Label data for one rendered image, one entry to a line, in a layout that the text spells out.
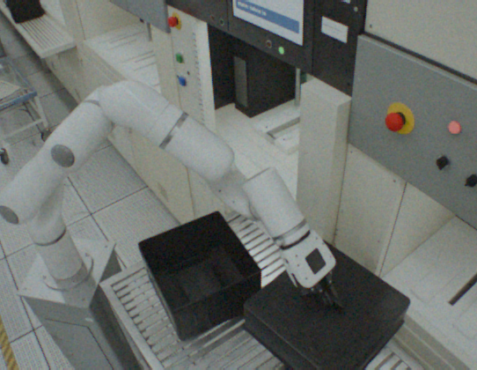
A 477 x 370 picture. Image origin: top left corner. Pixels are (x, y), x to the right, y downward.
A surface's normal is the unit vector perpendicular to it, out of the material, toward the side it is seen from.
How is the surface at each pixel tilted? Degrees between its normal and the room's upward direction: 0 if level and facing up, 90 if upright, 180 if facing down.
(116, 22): 90
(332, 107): 90
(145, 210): 0
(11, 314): 0
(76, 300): 0
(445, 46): 90
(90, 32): 90
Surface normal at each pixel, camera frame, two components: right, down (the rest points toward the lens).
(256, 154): -0.06, -0.75
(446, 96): -0.81, 0.42
